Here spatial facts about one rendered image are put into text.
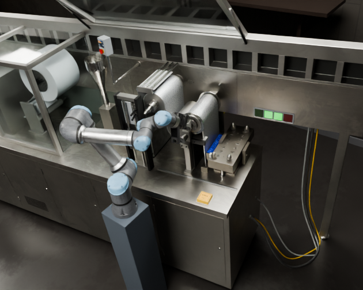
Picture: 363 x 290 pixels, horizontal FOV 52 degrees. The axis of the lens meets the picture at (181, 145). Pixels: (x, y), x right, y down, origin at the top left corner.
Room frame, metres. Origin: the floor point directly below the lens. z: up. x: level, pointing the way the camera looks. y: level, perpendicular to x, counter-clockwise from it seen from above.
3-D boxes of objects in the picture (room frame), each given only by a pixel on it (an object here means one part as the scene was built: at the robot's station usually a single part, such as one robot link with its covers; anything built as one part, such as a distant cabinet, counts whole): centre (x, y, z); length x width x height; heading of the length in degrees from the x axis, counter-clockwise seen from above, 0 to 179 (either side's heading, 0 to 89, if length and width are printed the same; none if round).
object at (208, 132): (1.87, -0.19, 1.11); 0.23 x 0.01 x 0.18; 149
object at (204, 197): (1.52, -0.10, 0.91); 0.07 x 0.07 x 0.02; 59
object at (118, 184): (1.53, 0.37, 1.07); 0.13 x 0.12 x 0.14; 168
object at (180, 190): (2.32, 0.70, 0.88); 2.52 x 0.66 x 0.04; 59
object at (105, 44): (2.11, 0.38, 1.66); 0.07 x 0.07 x 0.10; 38
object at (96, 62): (2.27, 0.48, 1.50); 0.14 x 0.14 x 0.06
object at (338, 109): (2.52, 0.25, 1.29); 3.10 x 0.28 x 0.30; 59
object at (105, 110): (2.27, 0.48, 1.19); 0.14 x 0.14 x 0.57
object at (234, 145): (1.85, -0.32, 1.00); 0.40 x 0.16 x 0.06; 149
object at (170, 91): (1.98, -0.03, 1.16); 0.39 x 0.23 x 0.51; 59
